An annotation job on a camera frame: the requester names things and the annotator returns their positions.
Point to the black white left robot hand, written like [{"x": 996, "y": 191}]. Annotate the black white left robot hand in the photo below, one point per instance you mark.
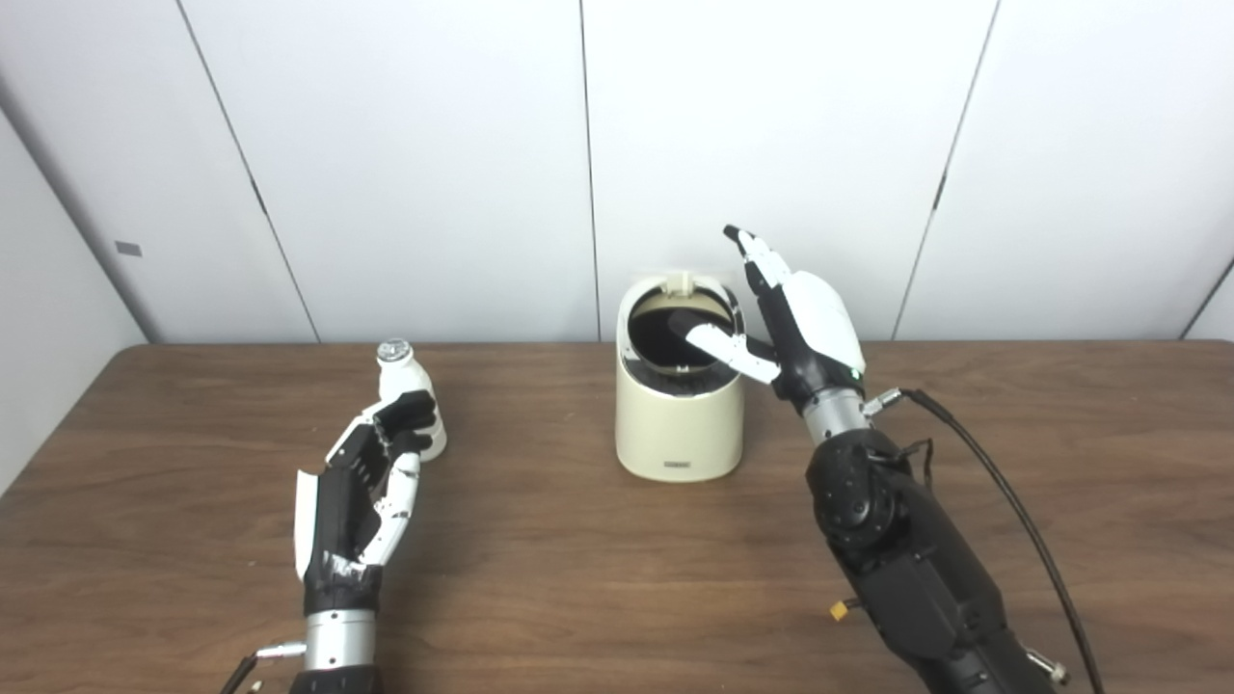
[{"x": 337, "y": 520}]

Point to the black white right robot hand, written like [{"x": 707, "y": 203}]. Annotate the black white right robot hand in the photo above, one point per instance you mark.
[{"x": 815, "y": 328}]

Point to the cream round bin lid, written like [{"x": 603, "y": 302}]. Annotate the cream round bin lid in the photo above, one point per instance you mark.
[{"x": 680, "y": 281}]

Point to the small white plastic bottle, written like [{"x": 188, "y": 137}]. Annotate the small white plastic bottle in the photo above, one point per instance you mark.
[{"x": 400, "y": 378}]

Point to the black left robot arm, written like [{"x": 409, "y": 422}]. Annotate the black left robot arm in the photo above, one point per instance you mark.
[{"x": 339, "y": 646}]

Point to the cream-colored bin body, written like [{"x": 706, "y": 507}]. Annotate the cream-colored bin body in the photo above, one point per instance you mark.
[{"x": 675, "y": 424}]

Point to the small grey wall tag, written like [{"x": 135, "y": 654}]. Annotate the small grey wall tag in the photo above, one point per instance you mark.
[{"x": 128, "y": 249}]

